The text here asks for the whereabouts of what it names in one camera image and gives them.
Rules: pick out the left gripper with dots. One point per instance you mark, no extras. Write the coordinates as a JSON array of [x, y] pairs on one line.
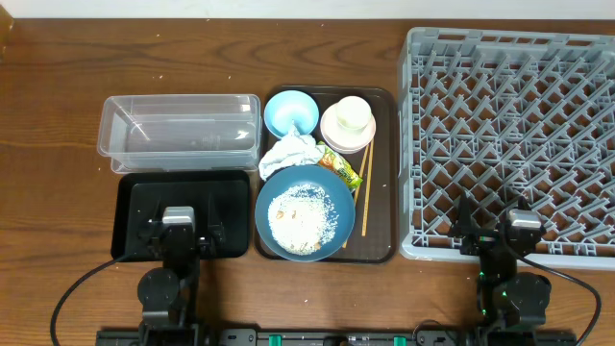
[[158, 224]]

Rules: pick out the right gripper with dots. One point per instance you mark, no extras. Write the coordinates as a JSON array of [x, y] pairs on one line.
[[464, 227]]

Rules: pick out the rice food waste pile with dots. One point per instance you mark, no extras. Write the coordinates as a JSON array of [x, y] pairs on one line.
[[302, 219]]

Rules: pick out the dark blue plate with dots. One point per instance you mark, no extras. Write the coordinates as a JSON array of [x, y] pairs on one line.
[[299, 175]]

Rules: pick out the white napkin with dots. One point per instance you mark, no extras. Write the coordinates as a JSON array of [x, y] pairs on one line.
[[293, 149]]

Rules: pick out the wooden chopstick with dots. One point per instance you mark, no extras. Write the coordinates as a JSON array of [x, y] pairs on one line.
[[367, 189], [362, 167]]

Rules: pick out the green orange snack wrapper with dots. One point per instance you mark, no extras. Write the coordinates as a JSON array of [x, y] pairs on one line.
[[334, 162]]

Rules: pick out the cream cup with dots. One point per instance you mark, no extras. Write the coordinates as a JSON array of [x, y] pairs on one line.
[[353, 114]]

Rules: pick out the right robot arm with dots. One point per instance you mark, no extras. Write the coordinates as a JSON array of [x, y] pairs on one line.
[[513, 304]]

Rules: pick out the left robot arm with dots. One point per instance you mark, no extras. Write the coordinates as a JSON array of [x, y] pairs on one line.
[[168, 293]]

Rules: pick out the grey dishwasher rack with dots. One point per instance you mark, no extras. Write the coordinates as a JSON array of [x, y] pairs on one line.
[[501, 115]]

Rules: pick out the black rectangular bin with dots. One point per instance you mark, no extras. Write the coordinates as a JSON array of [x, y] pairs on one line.
[[138, 193]]

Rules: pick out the clear plastic bin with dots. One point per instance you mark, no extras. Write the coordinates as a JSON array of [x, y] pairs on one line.
[[172, 132]]

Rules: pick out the brown plastic tray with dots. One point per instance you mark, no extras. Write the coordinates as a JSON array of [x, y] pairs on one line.
[[382, 239]]

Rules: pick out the light blue bowl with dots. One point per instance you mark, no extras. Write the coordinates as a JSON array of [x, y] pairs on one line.
[[291, 108]]

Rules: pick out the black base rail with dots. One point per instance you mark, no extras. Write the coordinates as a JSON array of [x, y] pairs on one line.
[[248, 337]]

